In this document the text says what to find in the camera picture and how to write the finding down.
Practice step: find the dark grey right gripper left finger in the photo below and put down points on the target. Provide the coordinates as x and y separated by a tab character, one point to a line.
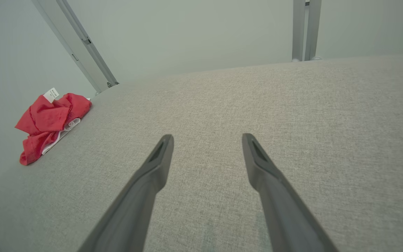
135	203

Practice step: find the grey metal partition frame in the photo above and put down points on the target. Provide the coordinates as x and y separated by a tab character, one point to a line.
79	45

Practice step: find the grey partition post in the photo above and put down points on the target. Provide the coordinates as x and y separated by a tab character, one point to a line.
313	31
298	31

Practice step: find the red jersey with white label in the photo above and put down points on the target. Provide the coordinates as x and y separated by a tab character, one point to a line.
47	122

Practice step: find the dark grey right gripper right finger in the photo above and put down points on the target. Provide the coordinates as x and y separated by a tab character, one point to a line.
282	203

